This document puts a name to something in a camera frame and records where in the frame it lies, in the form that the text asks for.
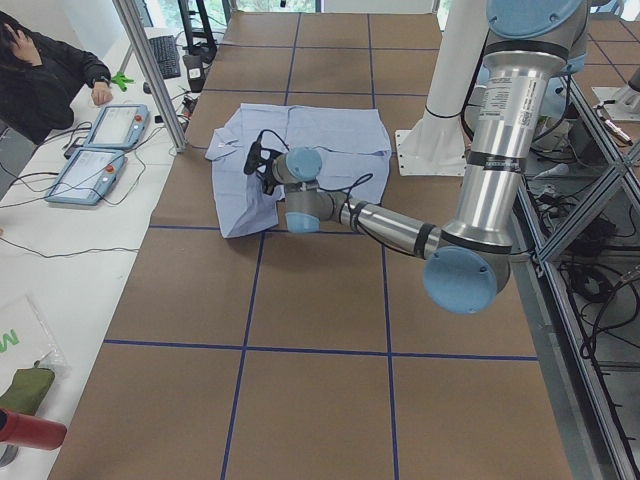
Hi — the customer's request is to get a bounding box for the lower blue teach pendant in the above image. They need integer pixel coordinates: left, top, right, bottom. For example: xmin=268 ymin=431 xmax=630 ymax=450
xmin=44 ymin=148 xmax=126 ymax=206

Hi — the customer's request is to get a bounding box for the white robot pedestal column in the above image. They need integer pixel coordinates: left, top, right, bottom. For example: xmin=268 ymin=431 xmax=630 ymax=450
xmin=395 ymin=0 xmax=488 ymax=176

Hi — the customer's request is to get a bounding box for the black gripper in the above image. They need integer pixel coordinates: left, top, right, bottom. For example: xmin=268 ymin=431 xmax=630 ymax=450
xmin=243 ymin=141 xmax=280 ymax=195

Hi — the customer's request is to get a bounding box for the light blue striped shirt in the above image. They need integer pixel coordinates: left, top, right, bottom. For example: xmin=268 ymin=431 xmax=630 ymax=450
xmin=205 ymin=103 xmax=392 ymax=238

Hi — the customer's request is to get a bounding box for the upper blue teach pendant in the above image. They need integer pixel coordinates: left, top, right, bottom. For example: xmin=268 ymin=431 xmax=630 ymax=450
xmin=84 ymin=104 xmax=150 ymax=151

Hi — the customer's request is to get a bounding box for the aluminium frame post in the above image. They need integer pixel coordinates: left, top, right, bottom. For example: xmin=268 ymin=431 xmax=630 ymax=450
xmin=112 ymin=0 xmax=187 ymax=153

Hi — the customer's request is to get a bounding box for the person in black jacket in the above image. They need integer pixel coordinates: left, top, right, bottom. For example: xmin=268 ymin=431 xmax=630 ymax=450
xmin=1 ymin=13 xmax=111 ymax=145

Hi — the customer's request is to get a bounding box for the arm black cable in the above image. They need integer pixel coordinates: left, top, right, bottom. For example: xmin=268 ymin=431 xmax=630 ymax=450
xmin=255 ymin=128 xmax=376 ymax=231

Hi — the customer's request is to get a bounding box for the green pouch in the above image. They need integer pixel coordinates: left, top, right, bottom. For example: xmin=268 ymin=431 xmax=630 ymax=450
xmin=1 ymin=367 xmax=55 ymax=415

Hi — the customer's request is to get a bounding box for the blue teach pendant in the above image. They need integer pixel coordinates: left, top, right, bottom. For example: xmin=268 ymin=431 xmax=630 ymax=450
xmin=84 ymin=104 xmax=150 ymax=151
xmin=44 ymin=148 xmax=126 ymax=206

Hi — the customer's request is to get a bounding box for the clear plastic bag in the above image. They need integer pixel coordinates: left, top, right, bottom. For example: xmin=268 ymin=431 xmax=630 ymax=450
xmin=1 ymin=296 xmax=68 ymax=386

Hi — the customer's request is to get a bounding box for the person's hand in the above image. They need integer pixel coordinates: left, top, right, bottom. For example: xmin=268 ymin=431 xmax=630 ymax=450
xmin=91 ymin=81 xmax=113 ymax=106

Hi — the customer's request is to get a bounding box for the green plastic toy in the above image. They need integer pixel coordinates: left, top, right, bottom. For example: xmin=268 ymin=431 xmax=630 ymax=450
xmin=111 ymin=72 xmax=135 ymax=92

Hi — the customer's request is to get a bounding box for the black keyboard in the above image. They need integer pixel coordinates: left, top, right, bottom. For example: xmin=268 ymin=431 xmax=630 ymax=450
xmin=148 ymin=35 xmax=181 ymax=79

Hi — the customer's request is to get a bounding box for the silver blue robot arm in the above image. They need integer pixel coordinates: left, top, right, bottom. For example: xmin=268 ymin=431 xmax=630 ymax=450
xmin=244 ymin=1 xmax=590 ymax=315

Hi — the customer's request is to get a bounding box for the red bottle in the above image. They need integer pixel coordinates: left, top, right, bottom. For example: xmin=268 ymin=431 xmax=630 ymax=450
xmin=1 ymin=409 xmax=67 ymax=451

